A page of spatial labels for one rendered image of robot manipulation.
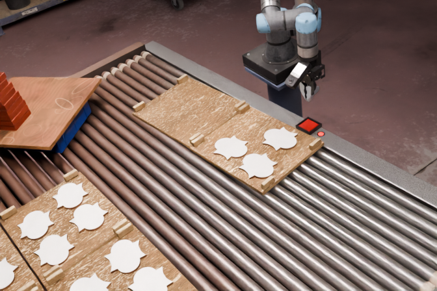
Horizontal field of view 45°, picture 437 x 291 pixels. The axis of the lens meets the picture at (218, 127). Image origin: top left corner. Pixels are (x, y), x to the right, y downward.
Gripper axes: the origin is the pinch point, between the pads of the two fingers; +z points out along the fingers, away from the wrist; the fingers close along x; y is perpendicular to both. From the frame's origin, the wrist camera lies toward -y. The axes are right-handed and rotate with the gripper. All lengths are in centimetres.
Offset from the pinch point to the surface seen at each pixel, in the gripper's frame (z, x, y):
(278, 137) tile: 11.0, 2.2, -14.8
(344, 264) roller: 14, -54, -43
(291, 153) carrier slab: 12.0, -7.5, -17.9
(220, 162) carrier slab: 12.0, 9.9, -38.9
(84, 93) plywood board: 2, 84, -57
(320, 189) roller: 13.7, -27.5, -23.5
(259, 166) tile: 11.0, -4.3, -31.6
